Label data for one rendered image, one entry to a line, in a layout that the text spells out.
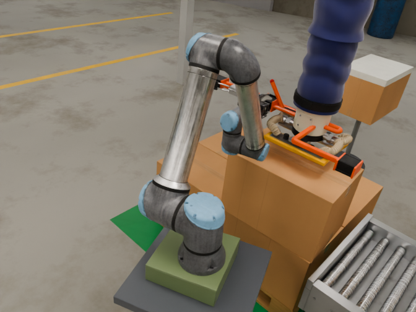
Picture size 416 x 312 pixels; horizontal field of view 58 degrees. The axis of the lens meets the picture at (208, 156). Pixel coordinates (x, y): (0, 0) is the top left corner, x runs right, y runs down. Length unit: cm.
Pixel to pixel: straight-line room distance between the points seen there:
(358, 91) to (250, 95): 206
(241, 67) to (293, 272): 122
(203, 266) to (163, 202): 28
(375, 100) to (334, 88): 162
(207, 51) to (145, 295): 94
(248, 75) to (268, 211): 89
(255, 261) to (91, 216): 161
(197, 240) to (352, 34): 103
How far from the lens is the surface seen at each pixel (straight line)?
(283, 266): 218
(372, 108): 341
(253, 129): 160
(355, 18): 169
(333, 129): 188
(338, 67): 175
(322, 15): 170
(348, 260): 216
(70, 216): 301
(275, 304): 241
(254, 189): 200
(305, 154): 185
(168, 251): 157
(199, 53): 138
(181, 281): 149
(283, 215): 198
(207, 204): 137
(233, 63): 133
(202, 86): 137
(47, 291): 258
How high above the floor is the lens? 199
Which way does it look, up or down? 33 degrees down
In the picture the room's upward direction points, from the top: 7 degrees clockwise
